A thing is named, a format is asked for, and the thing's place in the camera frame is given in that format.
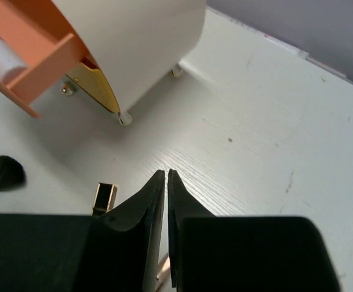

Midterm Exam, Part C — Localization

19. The cream round drawer organizer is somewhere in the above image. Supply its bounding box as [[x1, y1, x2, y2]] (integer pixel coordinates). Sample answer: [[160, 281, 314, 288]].
[[54, 1, 206, 125]]

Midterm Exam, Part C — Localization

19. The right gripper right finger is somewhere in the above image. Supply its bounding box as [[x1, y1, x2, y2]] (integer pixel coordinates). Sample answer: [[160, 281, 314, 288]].
[[167, 170, 341, 291]]

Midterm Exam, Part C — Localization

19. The orange top drawer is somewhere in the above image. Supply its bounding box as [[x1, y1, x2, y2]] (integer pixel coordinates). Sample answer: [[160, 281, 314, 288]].
[[0, 1, 89, 117]]

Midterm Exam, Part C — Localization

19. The black fan makeup brush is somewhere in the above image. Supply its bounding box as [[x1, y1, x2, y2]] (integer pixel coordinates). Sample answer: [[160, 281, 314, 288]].
[[0, 155, 26, 192]]

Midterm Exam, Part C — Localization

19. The yellow drawer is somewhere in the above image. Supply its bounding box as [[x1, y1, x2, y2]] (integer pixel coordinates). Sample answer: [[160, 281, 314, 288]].
[[66, 58, 120, 113]]

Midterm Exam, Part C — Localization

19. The black gold lipstick case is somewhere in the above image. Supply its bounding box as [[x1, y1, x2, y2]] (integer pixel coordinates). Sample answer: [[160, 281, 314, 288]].
[[91, 182, 117, 217]]

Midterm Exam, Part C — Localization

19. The rose gold lipstick tube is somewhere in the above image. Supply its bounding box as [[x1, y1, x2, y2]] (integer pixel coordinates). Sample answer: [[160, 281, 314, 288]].
[[156, 254, 170, 283]]

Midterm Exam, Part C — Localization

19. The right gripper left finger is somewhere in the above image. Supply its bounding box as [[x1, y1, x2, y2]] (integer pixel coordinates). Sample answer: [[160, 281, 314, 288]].
[[0, 170, 165, 291]]

